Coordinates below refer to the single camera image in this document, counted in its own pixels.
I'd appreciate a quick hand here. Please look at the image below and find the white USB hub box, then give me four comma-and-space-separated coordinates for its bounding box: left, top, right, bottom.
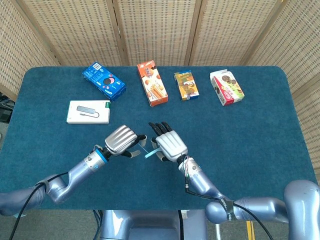
66, 99, 112, 125

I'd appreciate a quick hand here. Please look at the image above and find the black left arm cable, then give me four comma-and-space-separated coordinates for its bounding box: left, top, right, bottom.
8, 171, 69, 240

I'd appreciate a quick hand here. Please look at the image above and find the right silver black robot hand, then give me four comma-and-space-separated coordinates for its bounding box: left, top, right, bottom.
148, 121, 189, 163

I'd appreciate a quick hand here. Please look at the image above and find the yellow green snack box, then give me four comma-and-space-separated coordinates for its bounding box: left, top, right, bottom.
173, 69, 200, 102

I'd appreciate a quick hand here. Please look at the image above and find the woven bamboo screen panel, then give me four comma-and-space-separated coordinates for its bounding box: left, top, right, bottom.
188, 0, 286, 67
109, 0, 202, 67
239, 0, 320, 176
15, 0, 129, 67
0, 0, 61, 101

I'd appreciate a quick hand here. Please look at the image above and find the blue Oreo cookie box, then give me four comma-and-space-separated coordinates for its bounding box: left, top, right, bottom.
81, 61, 127, 102

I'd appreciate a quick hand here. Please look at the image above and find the white red cookie box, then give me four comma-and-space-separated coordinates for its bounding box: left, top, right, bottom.
209, 69, 245, 107

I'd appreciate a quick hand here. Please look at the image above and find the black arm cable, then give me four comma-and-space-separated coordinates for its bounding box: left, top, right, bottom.
184, 182, 275, 240
8, 171, 69, 240

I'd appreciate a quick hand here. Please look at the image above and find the orange biscuit stick box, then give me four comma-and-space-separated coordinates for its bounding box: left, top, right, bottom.
136, 60, 169, 108

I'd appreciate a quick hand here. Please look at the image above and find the blue felt table cover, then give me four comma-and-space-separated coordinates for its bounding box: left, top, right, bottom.
0, 65, 316, 211

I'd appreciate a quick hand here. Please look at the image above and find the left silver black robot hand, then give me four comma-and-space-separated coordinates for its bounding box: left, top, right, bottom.
103, 124, 149, 159

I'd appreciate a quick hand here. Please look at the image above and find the blue cable under table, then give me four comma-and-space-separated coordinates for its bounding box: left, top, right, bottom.
92, 209, 104, 240

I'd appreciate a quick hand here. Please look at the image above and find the light blue toothbrush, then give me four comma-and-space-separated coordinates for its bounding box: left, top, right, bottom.
138, 144, 161, 160

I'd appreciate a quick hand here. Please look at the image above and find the dark equipment pile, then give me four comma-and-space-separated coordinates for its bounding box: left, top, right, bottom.
0, 91, 15, 124

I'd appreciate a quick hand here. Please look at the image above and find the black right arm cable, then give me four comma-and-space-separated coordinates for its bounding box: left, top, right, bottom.
184, 182, 275, 240

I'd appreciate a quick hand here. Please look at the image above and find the blue-grey robot torso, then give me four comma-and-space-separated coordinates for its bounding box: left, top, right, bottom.
99, 209, 208, 240

